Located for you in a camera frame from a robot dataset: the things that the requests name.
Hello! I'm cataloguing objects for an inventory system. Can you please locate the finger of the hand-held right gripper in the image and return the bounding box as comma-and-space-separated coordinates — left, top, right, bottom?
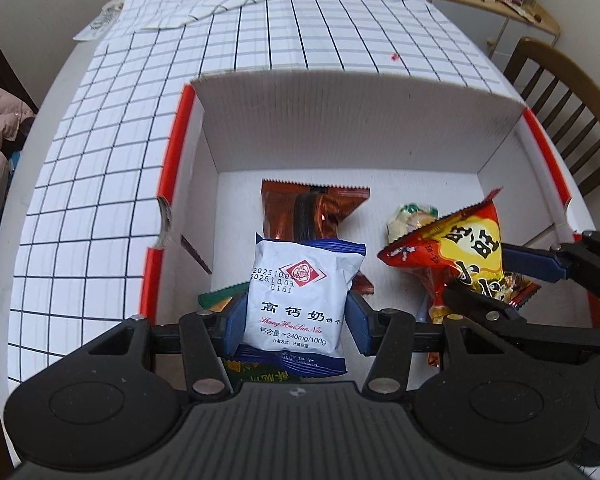
441, 282, 600, 346
501, 241, 588, 282

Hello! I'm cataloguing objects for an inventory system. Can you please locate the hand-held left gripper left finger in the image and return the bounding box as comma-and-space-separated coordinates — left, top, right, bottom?
82, 294, 248, 403

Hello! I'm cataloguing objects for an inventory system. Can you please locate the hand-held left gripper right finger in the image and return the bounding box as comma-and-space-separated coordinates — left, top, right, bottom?
347, 294, 486, 403

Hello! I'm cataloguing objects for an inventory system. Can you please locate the green snack packet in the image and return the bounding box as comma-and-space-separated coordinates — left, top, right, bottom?
197, 282, 293, 386

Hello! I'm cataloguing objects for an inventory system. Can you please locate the blue white cookie packet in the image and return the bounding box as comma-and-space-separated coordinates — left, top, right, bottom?
232, 232, 368, 377

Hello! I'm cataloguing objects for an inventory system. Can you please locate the red yellow snack packet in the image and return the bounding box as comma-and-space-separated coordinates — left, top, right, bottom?
377, 187, 542, 368

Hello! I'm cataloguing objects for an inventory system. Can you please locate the green orange candy packet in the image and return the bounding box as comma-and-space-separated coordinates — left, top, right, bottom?
386, 202, 440, 246

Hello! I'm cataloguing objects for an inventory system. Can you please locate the brown snack packet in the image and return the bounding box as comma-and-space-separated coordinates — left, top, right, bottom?
260, 178, 376, 295

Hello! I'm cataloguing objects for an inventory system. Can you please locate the red cardboard box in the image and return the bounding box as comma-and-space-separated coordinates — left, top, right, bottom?
139, 71, 600, 356

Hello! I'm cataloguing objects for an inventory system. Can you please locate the brown wooden chair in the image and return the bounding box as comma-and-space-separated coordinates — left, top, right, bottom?
502, 36, 600, 197

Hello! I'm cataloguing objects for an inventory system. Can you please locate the white checked tablecloth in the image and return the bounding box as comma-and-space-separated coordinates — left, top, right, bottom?
5, 0, 511, 386

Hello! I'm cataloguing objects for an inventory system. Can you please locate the wooden side cabinet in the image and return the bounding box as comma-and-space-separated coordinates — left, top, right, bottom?
390, 0, 562, 61

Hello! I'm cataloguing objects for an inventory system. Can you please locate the clear plastic packet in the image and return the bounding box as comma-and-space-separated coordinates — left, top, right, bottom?
72, 1, 126, 42

